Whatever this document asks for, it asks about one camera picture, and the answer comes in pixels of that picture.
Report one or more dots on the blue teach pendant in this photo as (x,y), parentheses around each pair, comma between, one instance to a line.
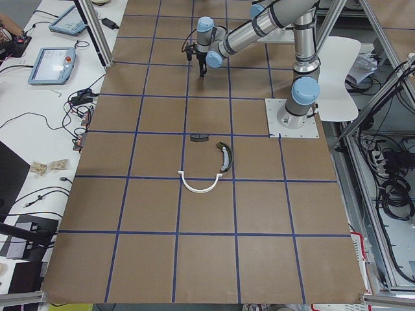
(70,23)
(53,66)

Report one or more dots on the green curved brake shoe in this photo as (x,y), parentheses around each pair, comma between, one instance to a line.
(227,156)

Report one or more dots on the aluminium frame post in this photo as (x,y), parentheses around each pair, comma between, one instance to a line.
(91,21)

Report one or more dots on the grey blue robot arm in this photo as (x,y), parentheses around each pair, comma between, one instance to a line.
(305,88)
(214,44)

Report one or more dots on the blue teach pendant far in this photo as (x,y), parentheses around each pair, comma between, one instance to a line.
(70,23)

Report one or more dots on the grey brake pad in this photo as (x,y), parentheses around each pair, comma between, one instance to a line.
(199,137)

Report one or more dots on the white curved plastic part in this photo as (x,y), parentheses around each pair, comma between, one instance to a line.
(199,186)

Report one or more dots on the black power adapter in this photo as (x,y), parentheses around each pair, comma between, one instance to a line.
(109,23)

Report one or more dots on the white plastic chair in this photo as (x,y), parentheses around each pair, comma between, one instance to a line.
(337,57)

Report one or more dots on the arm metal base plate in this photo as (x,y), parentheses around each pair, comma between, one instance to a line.
(281,124)

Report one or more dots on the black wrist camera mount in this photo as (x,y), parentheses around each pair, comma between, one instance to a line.
(190,50)

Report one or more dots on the blue teach pendant near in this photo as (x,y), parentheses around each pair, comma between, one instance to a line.
(53,66)

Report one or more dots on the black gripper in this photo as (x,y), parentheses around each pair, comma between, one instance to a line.
(201,58)

